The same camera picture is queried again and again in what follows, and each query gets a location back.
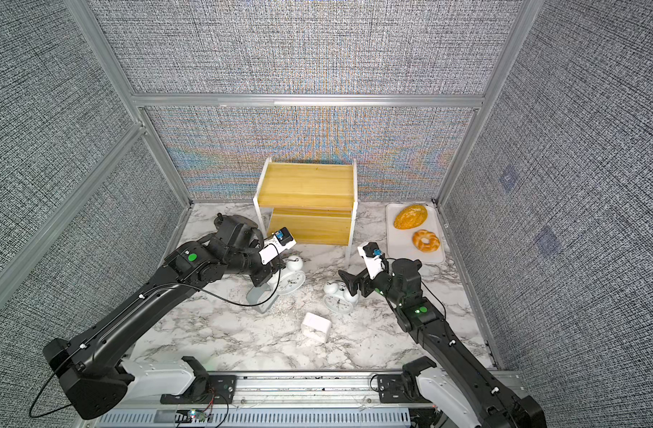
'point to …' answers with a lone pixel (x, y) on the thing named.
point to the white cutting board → (413, 232)
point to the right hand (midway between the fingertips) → (352, 256)
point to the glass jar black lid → (218, 220)
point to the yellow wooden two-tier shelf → (316, 201)
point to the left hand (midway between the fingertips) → (286, 260)
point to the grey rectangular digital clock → (261, 297)
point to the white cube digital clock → (316, 327)
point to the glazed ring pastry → (431, 246)
